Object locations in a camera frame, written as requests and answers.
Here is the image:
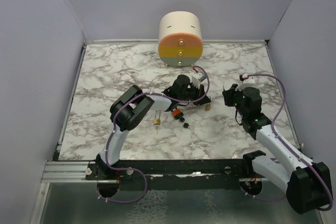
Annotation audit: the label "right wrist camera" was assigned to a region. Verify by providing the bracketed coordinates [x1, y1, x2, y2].
[236, 74, 255, 91]

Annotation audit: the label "aluminium frame rail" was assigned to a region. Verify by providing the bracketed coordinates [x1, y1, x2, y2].
[41, 161, 89, 183]

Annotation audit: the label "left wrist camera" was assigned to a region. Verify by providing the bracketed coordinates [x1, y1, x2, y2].
[192, 72, 206, 88]

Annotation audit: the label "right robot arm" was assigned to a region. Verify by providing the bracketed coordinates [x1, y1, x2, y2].
[222, 84, 333, 214]

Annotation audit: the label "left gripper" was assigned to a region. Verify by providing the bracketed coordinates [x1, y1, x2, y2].
[178, 82, 211, 106]

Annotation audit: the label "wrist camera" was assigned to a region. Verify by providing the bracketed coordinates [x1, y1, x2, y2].
[236, 74, 255, 91]
[192, 72, 206, 88]

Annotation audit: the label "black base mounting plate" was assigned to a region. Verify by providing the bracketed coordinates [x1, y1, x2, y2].
[85, 156, 256, 191]

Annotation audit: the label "long-shackle brass padlock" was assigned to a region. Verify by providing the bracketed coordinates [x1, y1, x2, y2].
[153, 110, 161, 134]

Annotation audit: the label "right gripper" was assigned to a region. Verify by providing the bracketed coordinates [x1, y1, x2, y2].
[224, 83, 247, 118]

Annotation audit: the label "round three-drawer storage box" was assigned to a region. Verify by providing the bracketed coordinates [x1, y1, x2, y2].
[158, 11, 203, 67]

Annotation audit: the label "orange black padlock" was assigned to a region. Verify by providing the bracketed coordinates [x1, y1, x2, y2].
[171, 108, 184, 120]

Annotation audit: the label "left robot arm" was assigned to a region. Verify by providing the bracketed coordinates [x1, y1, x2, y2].
[95, 73, 211, 179]

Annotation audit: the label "black-headed keys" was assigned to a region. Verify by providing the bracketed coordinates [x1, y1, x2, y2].
[179, 118, 192, 129]

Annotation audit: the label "small brass padlock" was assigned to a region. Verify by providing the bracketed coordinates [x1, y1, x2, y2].
[205, 103, 211, 111]

